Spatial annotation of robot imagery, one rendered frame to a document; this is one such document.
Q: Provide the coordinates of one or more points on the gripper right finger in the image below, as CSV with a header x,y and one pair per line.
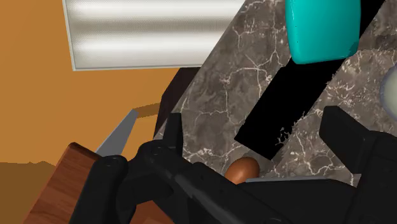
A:
x,y
377,161

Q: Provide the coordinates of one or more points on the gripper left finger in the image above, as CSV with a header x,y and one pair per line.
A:
x,y
161,173

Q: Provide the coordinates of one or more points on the grey flat panel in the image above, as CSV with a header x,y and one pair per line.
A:
x,y
119,136

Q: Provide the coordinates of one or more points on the pale round bowl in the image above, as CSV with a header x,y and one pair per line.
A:
x,y
391,93

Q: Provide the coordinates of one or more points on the dark brown counter cabinet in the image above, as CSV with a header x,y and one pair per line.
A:
x,y
173,93

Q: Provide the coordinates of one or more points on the brown egg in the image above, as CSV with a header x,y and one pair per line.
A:
x,y
243,169

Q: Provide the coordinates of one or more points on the brown wooden block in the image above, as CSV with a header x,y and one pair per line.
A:
x,y
63,183

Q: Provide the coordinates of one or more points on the white window blind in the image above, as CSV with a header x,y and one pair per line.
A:
x,y
149,34

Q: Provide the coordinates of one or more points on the teal rounded box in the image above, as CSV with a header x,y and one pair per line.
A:
x,y
322,29

